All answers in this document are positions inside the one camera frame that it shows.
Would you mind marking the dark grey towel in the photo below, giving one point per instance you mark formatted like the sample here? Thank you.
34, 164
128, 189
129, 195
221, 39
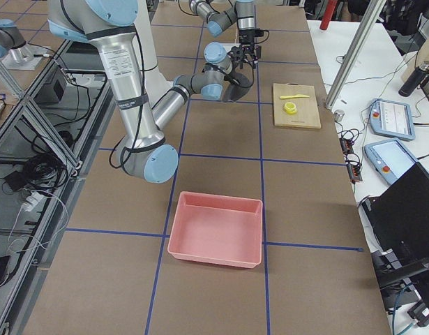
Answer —
234, 93

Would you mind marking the near teach pendant tablet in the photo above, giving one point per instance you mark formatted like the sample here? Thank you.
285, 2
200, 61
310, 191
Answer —
390, 158

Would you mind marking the teach pendant tablet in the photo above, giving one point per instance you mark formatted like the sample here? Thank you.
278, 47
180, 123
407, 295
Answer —
391, 119
390, 158

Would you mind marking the red cylinder bottle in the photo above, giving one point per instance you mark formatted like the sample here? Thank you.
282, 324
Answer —
328, 14

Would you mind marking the yellow plastic knife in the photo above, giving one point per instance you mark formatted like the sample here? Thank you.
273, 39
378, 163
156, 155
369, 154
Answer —
283, 97

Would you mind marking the aluminium frame post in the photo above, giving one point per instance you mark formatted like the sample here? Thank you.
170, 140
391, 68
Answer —
365, 27

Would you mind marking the black water bottle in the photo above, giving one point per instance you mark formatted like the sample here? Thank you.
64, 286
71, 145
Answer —
419, 74

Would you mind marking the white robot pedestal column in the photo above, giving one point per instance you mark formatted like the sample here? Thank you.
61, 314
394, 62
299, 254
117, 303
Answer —
155, 80

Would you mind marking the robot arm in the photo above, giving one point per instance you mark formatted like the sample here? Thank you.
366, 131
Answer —
109, 27
241, 14

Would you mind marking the black laptop monitor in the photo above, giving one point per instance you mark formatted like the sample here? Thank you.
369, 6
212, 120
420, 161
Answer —
400, 215

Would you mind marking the far teach pendant tablet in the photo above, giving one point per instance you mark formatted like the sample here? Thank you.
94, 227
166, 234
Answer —
391, 119

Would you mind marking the bamboo cutting board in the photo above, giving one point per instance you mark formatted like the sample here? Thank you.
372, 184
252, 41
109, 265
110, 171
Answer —
307, 115

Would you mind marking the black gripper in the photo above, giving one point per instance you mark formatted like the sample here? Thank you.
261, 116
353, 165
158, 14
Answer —
246, 36
243, 81

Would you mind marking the pink plastic bin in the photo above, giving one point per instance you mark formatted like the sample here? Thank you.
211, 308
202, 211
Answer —
217, 229

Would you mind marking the yellow lemon slices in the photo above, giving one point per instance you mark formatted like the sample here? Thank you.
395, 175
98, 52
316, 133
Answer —
290, 108

